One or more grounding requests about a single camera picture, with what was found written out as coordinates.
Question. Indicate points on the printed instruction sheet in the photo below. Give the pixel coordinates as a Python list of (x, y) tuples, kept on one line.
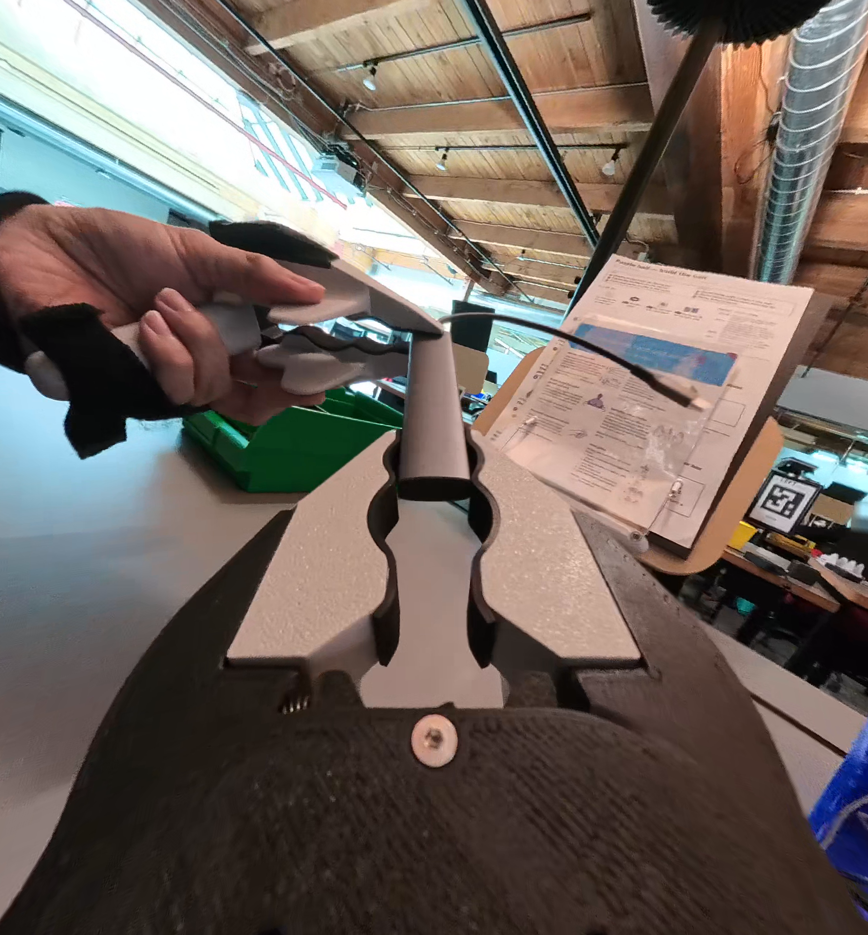
[(733, 314)]

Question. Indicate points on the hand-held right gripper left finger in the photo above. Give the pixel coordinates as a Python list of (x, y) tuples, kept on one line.
[(310, 584)]

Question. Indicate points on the black panel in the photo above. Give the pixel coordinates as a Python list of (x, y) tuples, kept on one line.
[(472, 325)]

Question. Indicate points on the blue plastic bin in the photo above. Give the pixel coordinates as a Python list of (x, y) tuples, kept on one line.
[(865, 767)]

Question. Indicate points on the person's left hand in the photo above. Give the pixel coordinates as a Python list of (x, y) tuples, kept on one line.
[(112, 256)]

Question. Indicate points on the green plastic bin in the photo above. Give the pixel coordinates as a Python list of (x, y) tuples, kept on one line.
[(295, 453)]

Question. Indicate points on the ceiling track spotlight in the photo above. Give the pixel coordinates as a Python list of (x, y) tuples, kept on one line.
[(370, 77), (609, 165), (441, 161)]

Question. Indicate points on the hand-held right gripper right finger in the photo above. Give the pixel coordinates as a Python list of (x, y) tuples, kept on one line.
[(558, 584)]

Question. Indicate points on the wooden document stand board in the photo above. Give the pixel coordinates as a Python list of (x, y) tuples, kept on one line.
[(741, 497)]

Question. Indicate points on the black floor lamp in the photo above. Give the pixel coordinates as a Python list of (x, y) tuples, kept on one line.
[(660, 131)]

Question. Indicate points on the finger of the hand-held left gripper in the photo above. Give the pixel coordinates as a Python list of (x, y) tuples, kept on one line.
[(383, 299), (317, 372)]

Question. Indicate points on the silver ventilation duct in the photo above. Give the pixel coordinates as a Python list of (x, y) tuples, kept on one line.
[(806, 146)]

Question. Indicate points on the wooden workbench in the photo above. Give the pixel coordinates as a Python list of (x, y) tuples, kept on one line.
[(785, 581)]

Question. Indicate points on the yellow plastic bin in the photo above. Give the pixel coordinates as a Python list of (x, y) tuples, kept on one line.
[(743, 535)]

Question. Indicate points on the black and white tag sign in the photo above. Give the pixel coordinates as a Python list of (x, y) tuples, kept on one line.
[(783, 504)]

